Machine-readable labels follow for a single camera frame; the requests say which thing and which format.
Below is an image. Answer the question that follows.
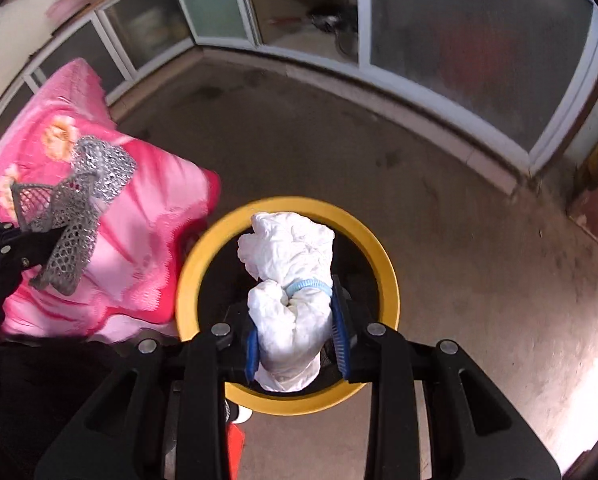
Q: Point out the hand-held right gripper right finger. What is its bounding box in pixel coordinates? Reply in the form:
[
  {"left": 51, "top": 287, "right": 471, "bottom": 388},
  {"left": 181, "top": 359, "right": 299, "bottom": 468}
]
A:
[{"left": 330, "top": 274, "right": 562, "bottom": 480}]

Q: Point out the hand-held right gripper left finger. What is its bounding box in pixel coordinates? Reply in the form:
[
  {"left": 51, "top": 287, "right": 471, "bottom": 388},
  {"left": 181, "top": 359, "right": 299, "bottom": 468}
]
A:
[{"left": 33, "top": 302, "right": 262, "bottom": 480}]

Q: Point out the white disposable cover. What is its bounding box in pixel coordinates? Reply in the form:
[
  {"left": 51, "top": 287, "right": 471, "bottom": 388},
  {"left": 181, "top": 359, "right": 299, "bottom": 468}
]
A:
[{"left": 237, "top": 211, "right": 336, "bottom": 393}]

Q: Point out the grey foam mesh net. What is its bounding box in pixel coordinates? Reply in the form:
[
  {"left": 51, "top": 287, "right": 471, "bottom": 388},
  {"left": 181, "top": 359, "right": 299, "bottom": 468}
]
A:
[{"left": 10, "top": 136, "right": 138, "bottom": 295}]

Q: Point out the yellow rimmed trash bin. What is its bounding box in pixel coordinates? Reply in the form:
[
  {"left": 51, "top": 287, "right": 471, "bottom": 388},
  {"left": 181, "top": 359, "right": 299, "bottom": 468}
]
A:
[{"left": 175, "top": 196, "right": 401, "bottom": 417}]

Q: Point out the pink floral tablecloth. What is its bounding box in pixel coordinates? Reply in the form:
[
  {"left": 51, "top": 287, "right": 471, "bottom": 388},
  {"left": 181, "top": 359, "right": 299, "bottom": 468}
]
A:
[{"left": 0, "top": 57, "right": 222, "bottom": 343}]

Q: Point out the steel pot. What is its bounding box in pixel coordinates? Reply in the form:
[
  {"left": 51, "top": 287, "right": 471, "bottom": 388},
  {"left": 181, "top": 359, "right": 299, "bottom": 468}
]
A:
[{"left": 334, "top": 27, "right": 361, "bottom": 58}]

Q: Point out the kitchen counter cabinet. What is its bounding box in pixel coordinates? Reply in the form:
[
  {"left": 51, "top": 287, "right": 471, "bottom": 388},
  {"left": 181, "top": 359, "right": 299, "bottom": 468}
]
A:
[{"left": 0, "top": 0, "right": 598, "bottom": 173}]

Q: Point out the black frying pan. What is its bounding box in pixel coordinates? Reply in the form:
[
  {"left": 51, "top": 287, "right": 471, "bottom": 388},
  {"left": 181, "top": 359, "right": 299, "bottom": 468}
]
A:
[{"left": 269, "top": 4, "right": 358, "bottom": 32}]

